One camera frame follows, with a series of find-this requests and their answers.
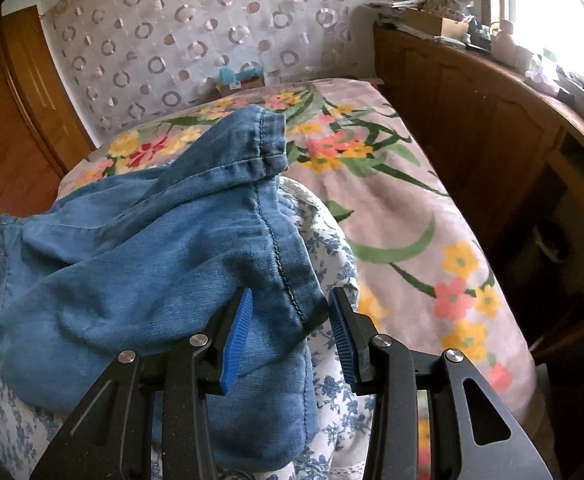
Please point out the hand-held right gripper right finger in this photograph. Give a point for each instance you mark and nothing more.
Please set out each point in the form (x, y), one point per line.
(342, 335)

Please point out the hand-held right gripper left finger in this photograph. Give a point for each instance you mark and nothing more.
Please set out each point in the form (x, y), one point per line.
(234, 340)

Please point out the blue denim pants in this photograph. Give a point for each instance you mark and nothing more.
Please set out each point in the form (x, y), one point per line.
(146, 260)

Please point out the bed with floral sheet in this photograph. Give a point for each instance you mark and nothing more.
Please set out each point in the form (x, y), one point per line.
(332, 260)

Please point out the pink floral blanket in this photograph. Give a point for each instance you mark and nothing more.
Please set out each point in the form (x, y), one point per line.
(397, 210)

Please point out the wooden windowsill shelf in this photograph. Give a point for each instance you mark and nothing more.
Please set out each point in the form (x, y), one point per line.
(472, 125)

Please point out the small brown box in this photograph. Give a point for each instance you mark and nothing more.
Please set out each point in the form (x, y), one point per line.
(244, 89)

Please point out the light blue cloth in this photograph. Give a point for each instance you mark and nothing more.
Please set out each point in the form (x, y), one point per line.
(229, 76)

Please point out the wooden wardrobe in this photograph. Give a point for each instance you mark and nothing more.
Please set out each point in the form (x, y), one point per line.
(16, 135)

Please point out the lace cloth with circles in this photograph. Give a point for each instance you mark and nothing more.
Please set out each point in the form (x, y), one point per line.
(171, 35)

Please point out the open cardboard box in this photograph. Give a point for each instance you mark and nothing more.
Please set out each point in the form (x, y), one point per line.
(432, 21)

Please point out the stack of papers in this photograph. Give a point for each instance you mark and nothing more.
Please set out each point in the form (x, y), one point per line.
(392, 4)

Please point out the window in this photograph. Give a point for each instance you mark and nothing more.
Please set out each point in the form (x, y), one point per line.
(547, 10)

